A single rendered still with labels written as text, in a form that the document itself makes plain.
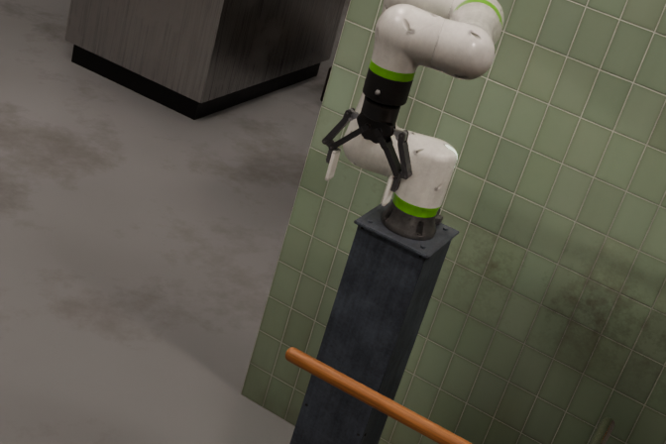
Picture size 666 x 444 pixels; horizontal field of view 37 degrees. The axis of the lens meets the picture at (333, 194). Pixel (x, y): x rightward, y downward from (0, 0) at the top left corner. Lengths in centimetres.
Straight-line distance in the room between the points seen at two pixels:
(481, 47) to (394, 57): 17
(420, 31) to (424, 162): 64
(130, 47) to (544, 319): 369
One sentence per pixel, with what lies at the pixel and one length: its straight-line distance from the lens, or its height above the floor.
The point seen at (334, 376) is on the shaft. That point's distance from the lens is 198.
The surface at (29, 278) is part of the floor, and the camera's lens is 428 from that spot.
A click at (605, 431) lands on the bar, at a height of 117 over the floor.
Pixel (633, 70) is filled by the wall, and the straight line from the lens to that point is 292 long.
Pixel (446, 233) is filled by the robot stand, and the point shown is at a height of 120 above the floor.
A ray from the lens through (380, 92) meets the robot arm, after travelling 198.
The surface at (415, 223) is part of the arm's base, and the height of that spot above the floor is 124.
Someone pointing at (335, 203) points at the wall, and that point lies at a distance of 335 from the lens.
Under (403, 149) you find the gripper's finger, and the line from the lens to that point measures 203.
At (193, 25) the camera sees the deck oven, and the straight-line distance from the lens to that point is 590.
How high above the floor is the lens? 232
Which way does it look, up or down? 25 degrees down
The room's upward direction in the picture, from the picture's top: 16 degrees clockwise
